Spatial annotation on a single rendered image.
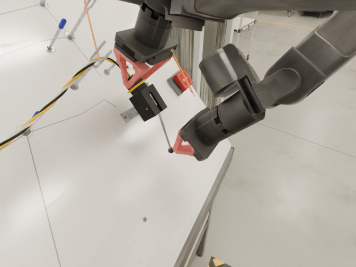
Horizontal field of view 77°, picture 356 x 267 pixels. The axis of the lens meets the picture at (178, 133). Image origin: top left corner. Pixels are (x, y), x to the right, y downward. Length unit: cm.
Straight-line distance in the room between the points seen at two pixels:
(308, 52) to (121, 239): 42
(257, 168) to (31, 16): 176
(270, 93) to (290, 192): 160
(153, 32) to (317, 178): 187
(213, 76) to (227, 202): 140
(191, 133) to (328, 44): 22
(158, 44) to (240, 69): 14
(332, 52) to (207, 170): 43
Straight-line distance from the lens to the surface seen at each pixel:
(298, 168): 209
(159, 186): 52
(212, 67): 36
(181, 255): 56
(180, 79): 62
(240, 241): 157
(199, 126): 39
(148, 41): 38
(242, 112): 34
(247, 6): 21
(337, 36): 34
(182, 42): 100
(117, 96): 51
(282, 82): 31
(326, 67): 33
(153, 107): 44
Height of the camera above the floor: 138
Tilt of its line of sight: 40 degrees down
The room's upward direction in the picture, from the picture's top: straight up
